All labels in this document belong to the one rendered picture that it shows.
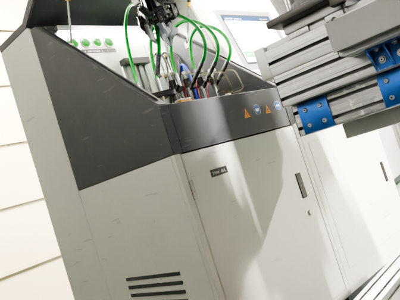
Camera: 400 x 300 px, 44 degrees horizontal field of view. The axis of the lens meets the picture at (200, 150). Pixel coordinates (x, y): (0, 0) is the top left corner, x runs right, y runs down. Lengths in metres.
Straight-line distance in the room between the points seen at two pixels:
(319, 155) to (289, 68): 0.82
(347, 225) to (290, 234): 0.40
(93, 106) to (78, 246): 0.60
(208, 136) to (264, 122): 0.32
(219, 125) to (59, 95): 0.64
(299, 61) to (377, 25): 0.28
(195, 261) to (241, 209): 0.25
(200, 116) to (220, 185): 0.24
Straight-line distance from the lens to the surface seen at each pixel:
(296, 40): 1.35
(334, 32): 1.18
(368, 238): 2.31
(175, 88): 1.94
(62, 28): 2.08
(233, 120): 1.73
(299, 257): 1.86
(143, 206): 1.66
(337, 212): 2.13
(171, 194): 1.54
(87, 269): 2.06
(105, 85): 1.71
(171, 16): 1.95
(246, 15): 2.63
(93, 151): 1.82
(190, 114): 1.59
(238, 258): 1.61
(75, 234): 2.06
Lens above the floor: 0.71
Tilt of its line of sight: 3 degrees up
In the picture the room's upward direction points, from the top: 18 degrees counter-clockwise
